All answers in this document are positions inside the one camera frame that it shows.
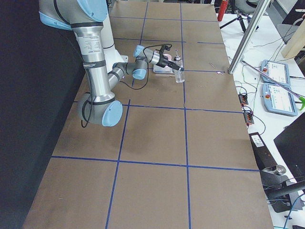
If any orange black connector block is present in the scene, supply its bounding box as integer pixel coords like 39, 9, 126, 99
238, 94, 248, 106

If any digital kitchen scale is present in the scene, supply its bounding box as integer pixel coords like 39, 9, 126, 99
153, 65, 174, 74

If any black tripod leg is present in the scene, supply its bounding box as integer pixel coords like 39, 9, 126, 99
219, 9, 259, 33

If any black camera stand clamp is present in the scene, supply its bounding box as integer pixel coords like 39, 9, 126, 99
249, 132, 305, 213

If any aluminium frame post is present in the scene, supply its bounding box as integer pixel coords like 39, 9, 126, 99
228, 0, 271, 74

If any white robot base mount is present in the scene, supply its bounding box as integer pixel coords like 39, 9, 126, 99
101, 15, 128, 72

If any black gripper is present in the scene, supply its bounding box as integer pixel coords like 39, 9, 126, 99
156, 55, 184, 71

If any clear glass sauce bottle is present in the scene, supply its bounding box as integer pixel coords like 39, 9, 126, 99
173, 50, 185, 83

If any blue teach pendant tablet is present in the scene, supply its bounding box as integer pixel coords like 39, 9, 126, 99
261, 60, 291, 86

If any brown paper table cover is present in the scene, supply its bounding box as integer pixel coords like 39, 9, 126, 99
23, 1, 273, 229

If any black monitor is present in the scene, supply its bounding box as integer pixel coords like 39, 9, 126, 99
274, 114, 305, 181

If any wooden board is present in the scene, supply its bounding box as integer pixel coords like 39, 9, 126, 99
282, 15, 305, 58

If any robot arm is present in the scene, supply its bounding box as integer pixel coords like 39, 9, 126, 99
39, 0, 184, 126

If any red cylinder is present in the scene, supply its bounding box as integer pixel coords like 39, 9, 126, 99
217, 0, 228, 21

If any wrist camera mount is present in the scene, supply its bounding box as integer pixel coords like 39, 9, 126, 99
159, 43, 172, 55

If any metal reacher grabber tool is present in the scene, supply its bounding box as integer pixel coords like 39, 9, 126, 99
241, 60, 305, 110

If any pink cup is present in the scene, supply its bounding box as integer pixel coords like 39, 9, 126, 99
164, 54, 172, 61

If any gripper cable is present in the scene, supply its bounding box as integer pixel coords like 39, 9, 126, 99
118, 43, 167, 90

